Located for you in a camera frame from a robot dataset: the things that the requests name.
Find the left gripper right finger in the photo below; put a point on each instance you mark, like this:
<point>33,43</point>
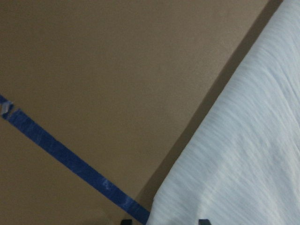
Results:
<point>204,222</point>

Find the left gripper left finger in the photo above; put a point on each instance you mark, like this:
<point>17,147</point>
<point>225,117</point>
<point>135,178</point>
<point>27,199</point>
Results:
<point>126,222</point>

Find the light blue button-up shirt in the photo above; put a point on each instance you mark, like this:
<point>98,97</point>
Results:
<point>242,165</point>

